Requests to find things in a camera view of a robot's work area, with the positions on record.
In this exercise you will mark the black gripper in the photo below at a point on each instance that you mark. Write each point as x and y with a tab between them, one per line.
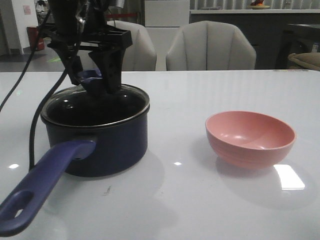
111	41

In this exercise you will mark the glass lid with blue knob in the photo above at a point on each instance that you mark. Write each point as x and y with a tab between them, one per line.
89	105

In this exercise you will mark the pink bowl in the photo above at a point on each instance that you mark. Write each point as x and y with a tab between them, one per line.
249	140

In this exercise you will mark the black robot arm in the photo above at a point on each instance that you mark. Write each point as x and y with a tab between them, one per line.
92	11

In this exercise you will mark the left grey chair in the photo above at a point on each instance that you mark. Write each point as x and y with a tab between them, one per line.
141	55

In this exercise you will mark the grey chair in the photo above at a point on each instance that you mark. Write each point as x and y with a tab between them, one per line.
141	55
210	46

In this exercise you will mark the red trash bin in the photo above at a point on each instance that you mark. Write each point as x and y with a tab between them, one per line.
33	32

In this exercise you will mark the white cabinet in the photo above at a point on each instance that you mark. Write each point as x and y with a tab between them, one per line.
162	18

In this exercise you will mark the dark blue saucepan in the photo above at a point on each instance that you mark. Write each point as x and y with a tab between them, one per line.
84	152

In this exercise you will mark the right grey chair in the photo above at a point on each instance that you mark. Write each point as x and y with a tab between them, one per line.
210	46

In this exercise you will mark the fruit plate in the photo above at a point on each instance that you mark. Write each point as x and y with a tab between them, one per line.
258	5

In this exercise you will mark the grey counter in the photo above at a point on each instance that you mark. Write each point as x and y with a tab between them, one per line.
264	29

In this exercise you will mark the tan cushion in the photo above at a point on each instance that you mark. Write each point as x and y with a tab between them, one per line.
304	61

